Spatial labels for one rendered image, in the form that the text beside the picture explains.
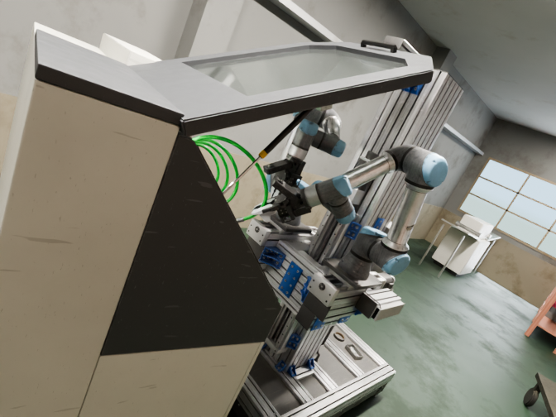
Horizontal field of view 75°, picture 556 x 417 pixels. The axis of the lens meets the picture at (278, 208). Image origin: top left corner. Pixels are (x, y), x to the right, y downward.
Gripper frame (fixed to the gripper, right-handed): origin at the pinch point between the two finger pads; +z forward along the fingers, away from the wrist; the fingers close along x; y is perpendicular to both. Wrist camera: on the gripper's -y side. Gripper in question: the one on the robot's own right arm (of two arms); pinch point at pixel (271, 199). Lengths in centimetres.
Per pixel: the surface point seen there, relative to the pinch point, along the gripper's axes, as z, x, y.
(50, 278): 19, -35, -77
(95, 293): 23, -35, -67
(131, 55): -30, 35, -59
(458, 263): 97, 169, 611
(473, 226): 23, 180, 606
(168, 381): 58, -35, -36
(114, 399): 62, -35, -52
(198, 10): -73, 196, 11
